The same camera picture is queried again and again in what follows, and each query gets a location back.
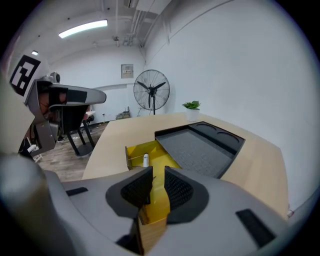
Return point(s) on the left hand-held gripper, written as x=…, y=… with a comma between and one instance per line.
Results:
x=25, y=75

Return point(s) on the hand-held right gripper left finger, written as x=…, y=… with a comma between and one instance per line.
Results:
x=100, y=200

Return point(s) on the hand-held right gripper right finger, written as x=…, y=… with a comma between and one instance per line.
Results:
x=220, y=202

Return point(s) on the black box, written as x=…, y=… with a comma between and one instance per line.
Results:
x=197, y=150

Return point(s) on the black and white marker pen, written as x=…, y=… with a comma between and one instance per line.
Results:
x=146, y=160

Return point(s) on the person's left hand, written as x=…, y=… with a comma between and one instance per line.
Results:
x=43, y=102

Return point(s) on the black router with antennas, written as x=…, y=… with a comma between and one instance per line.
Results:
x=123, y=114

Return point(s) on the round table black legs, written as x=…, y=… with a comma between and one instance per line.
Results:
x=81, y=135

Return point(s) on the light wooden table white legs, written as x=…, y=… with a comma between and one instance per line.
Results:
x=250, y=162

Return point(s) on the black standing floor fan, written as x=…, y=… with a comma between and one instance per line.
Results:
x=151, y=88

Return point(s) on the long ceiling light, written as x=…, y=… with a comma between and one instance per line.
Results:
x=83, y=28

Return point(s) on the small ceiling light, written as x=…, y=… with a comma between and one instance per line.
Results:
x=34, y=53

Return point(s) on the ceiling pipes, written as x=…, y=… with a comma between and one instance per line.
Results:
x=140, y=22

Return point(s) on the small potted green plant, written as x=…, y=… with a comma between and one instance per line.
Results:
x=193, y=110

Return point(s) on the grey wall-mounted electrical panel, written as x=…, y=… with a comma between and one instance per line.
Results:
x=127, y=71

